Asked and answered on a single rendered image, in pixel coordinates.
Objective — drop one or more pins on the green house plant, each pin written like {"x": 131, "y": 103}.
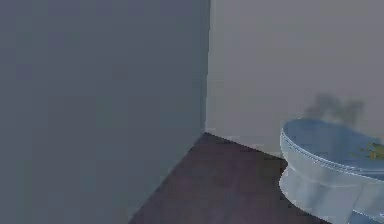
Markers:
{"x": 376, "y": 150}

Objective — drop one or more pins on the pale blue round plant pot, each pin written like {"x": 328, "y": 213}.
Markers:
{"x": 320, "y": 180}

